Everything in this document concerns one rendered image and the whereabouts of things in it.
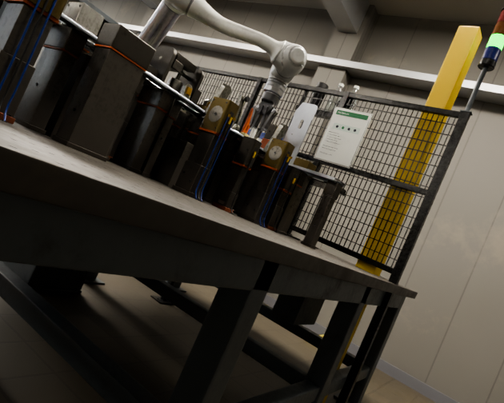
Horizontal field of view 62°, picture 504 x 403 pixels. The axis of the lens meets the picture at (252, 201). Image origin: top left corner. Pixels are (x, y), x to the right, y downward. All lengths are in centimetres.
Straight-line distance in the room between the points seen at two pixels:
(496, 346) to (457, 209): 105
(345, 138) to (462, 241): 170
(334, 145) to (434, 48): 222
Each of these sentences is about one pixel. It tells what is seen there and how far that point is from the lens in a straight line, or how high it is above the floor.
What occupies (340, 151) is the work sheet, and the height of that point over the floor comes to 122.
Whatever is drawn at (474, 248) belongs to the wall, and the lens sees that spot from 369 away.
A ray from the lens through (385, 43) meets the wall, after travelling 449.
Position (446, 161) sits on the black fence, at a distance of 211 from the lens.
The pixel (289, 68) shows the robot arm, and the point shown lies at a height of 132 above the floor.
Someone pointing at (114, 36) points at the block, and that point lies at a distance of 117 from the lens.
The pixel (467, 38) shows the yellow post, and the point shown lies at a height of 193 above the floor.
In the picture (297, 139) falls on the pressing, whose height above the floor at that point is 115.
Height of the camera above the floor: 73
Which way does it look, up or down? 1 degrees up
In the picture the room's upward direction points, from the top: 24 degrees clockwise
